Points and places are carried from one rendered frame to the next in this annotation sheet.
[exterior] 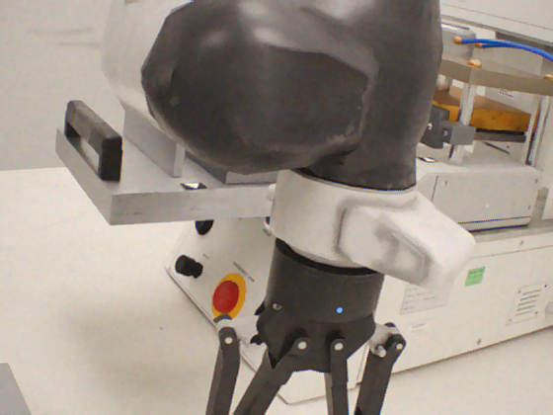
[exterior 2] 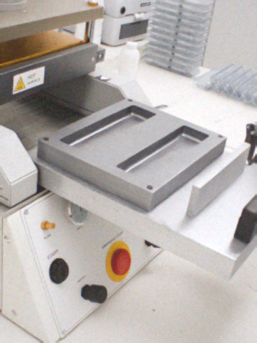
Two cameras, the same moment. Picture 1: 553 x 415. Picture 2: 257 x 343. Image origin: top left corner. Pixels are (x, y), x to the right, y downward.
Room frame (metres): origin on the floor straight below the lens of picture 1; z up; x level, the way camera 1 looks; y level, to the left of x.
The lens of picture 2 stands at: (1.00, 0.60, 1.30)
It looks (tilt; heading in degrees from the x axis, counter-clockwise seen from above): 30 degrees down; 242
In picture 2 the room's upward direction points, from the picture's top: 10 degrees clockwise
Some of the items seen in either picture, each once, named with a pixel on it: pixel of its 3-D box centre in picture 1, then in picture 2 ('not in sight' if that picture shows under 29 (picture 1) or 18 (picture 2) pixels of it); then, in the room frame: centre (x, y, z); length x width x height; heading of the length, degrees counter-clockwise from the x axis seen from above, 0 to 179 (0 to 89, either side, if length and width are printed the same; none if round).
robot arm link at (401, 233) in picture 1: (376, 221); not in sight; (0.39, -0.06, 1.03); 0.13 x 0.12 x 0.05; 14
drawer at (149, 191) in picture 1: (212, 151); (167, 168); (0.68, 0.08, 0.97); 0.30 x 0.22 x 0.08; 124
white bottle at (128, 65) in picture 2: not in sight; (128, 68); (0.41, -0.66, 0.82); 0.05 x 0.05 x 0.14
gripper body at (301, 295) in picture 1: (319, 308); not in sight; (0.40, -0.04, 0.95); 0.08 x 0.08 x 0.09
